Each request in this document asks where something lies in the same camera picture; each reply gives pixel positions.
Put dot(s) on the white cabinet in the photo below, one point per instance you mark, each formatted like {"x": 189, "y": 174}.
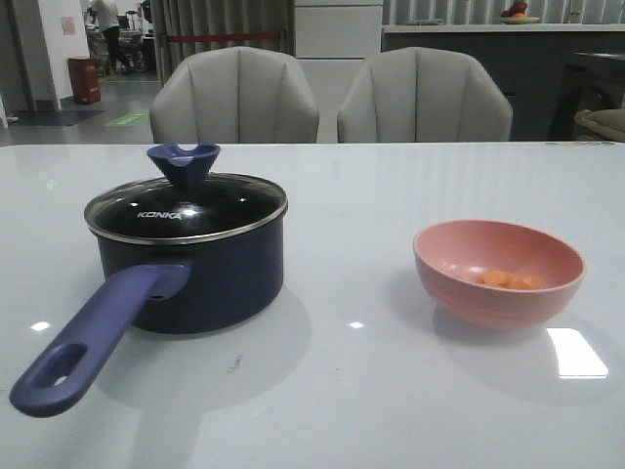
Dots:
{"x": 331, "y": 39}

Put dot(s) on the red bin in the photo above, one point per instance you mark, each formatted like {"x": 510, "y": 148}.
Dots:
{"x": 83, "y": 74}

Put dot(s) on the dark blue saucepan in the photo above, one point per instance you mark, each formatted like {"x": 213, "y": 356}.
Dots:
{"x": 172, "y": 289}

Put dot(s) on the right grey upholstered chair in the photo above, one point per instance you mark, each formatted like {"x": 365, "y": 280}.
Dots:
{"x": 423, "y": 95}

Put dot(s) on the glass lid with blue knob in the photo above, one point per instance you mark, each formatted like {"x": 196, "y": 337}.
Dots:
{"x": 188, "y": 204}

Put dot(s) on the pink bowl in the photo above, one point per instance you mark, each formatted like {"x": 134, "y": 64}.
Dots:
{"x": 451, "y": 258}

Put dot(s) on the orange ham slice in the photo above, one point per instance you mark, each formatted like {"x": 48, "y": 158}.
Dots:
{"x": 497, "y": 278}
{"x": 526, "y": 282}

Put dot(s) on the beige cushion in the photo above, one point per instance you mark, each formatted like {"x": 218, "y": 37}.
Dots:
{"x": 600, "y": 125}

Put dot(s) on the red barrier belt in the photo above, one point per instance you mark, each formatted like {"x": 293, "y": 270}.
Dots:
{"x": 236, "y": 37}

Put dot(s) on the left grey upholstered chair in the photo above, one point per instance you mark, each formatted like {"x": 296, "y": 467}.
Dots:
{"x": 238, "y": 95}

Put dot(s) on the dark grey counter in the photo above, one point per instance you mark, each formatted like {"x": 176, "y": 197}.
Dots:
{"x": 532, "y": 64}

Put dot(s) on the grey upholstered chair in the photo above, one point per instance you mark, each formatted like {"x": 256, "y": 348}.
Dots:
{"x": 238, "y": 95}
{"x": 423, "y": 95}

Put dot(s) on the person in background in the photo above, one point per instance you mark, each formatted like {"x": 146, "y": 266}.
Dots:
{"x": 106, "y": 14}

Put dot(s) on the fruit plate on counter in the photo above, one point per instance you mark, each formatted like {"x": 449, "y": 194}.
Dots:
{"x": 517, "y": 14}

